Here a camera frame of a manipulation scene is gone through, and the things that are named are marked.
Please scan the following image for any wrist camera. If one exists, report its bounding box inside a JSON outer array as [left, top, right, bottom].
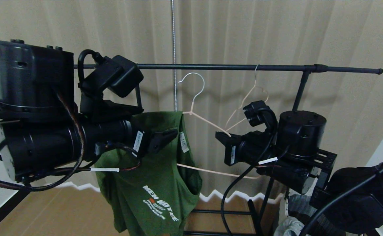
[[77, 49, 144, 123], [243, 100, 278, 148]]

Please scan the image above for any white laundry basket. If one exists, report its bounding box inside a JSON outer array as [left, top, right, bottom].
[[278, 193, 372, 236]]

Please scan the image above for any green printed shirt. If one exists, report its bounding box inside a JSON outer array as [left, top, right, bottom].
[[95, 111, 203, 236]]

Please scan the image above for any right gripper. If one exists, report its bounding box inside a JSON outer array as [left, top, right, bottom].
[[215, 131, 323, 195]]

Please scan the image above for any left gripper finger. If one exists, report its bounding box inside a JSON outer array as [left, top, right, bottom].
[[149, 129, 179, 154]]

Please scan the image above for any pink clothes hanger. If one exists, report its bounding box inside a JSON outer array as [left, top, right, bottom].
[[224, 65, 270, 131], [177, 73, 264, 180]]

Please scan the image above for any beige curtain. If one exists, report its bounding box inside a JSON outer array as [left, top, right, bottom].
[[0, 0, 383, 204]]

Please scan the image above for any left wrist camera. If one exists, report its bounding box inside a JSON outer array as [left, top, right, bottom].
[[77, 49, 144, 123]]

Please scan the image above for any black clothes rack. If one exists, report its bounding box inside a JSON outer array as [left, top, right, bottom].
[[74, 63, 383, 236]]

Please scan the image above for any pale grey garment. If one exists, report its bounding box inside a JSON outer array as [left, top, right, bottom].
[[274, 216, 305, 236]]

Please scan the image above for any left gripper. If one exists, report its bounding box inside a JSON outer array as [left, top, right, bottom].
[[0, 115, 149, 182]]

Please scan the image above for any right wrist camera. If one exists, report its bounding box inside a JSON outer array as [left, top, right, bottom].
[[243, 100, 278, 148]]

